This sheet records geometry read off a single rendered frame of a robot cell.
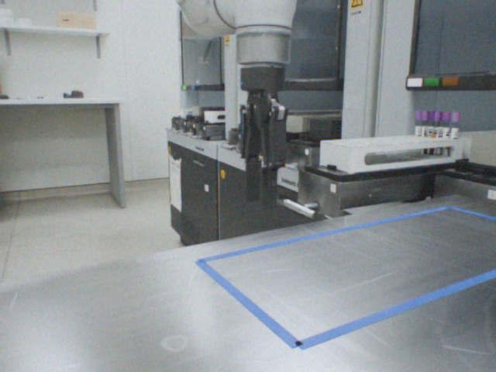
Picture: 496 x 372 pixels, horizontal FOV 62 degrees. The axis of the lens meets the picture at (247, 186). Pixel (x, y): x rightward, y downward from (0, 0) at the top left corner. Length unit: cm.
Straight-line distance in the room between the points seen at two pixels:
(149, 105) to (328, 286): 397
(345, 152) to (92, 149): 356
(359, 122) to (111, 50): 329
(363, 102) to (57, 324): 97
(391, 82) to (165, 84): 338
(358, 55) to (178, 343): 100
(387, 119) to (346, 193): 37
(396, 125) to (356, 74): 20
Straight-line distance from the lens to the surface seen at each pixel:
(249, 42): 68
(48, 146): 416
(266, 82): 68
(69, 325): 29
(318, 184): 79
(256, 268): 35
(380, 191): 80
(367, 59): 115
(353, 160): 77
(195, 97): 256
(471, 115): 120
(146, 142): 425
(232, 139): 166
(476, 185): 82
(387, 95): 108
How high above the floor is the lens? 96
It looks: 13 degrees down
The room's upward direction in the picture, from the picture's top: straight up
